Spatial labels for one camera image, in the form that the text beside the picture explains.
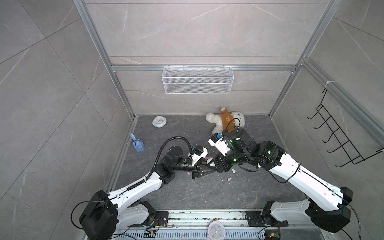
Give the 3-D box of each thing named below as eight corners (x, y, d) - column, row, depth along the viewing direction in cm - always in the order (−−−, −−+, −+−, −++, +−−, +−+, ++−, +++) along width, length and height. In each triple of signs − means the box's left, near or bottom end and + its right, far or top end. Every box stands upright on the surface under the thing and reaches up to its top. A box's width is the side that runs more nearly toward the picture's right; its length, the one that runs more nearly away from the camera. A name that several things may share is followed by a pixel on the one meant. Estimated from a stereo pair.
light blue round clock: (152, 127, 114) (151, 125, 112) (154, 118, 120) (153, 115, 118) (165, 127, 114) (165, 125, 112) (167, 118, 120) (166, 115, 118)
